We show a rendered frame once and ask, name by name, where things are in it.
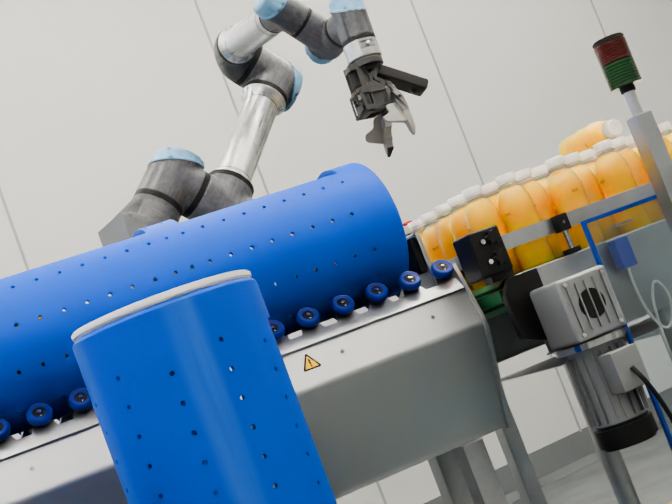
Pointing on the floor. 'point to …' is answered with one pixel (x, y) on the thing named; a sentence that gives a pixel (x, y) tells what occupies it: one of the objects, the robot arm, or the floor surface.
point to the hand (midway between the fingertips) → (404, 146)
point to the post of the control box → (520, 463)
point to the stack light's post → (654, 158)
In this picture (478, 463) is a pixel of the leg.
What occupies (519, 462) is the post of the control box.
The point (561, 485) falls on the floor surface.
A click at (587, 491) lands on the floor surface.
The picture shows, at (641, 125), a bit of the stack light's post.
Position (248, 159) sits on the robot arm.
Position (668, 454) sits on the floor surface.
